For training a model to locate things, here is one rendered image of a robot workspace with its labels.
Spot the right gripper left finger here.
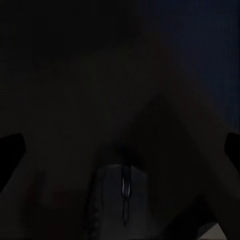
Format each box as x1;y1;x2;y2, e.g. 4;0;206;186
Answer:
0;133;26;193

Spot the mouse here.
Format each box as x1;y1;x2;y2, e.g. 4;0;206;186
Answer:
84;163;156;240

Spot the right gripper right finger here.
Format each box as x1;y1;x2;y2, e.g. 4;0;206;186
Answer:
224;133;240;173

